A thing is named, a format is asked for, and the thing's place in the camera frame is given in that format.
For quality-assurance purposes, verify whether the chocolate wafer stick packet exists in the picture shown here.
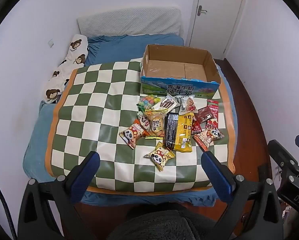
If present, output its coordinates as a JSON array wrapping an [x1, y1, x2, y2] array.
[[152, 93, 179, 113]]

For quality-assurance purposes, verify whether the grey white pillow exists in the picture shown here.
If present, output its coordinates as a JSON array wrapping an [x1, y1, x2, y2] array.
[[77, 7, 183, 37]]

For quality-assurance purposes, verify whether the orange panda snack bag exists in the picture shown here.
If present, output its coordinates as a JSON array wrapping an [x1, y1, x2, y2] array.
[[120, 119, 149, 149], [193, 126, 224, 152]]

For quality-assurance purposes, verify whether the green white checkered mat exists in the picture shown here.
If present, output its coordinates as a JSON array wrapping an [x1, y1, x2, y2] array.
[[45, 57, 237, 196]]

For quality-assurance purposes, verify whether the red green snack packet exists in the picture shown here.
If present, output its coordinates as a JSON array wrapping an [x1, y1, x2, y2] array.
[[206, 100, 219, 128]]

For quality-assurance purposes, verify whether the blue bed sheet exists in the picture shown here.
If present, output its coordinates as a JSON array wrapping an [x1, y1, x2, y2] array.
[[22, 33, 239, 208]]

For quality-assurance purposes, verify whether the wall socket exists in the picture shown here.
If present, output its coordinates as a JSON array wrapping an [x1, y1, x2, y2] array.
[[48, 39, 54, 48]]

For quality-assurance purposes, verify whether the dark red brown sachet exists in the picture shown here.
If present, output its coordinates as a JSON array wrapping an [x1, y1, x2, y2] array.
[[195, 106, 214, 124]]

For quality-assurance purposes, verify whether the metal door handle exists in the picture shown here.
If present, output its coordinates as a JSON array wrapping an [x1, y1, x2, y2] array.
[[197, 5, 207, 16]]

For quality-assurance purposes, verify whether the bear print pillow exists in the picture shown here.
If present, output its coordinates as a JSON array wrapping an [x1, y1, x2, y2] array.
[[43, 34, 88, 103]]

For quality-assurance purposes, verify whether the yellow panda snack bag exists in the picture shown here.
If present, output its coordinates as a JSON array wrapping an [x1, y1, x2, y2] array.
[[145, 142, 175, 171]]

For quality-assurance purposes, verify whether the small white panda packet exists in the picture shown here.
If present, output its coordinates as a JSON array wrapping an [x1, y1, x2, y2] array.
[[137, 111, 150, 130]]

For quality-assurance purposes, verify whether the black cable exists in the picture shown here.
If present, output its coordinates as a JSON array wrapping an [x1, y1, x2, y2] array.
[[0, 171, 18, 240]]

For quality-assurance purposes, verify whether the yellow black noodle packet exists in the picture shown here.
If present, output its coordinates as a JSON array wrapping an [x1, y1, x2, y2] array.
[[164, 112, 194, 153]]

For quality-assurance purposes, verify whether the clear yellow biscuit bag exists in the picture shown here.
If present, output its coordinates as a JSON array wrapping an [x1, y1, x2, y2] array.
[[145, 109, 167, 138]]

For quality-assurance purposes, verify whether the cardboard milk box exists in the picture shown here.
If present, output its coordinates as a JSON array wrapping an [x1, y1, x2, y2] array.
[[140, 44, 221, 99]]

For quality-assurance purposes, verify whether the small red sachet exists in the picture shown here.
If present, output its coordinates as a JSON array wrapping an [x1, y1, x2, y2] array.
[[191, 116, 202, 135]]

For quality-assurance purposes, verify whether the white cookie snack packet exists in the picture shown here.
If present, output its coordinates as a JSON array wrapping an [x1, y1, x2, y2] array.
[[176, 95, 198, 115]]

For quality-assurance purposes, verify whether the white door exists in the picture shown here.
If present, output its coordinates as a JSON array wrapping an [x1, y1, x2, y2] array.
[[186, 0, 244, 59]]

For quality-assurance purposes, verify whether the colourful candy ball bag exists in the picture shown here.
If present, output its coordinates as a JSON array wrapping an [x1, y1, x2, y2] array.
[[136, 95, 161, 112]]

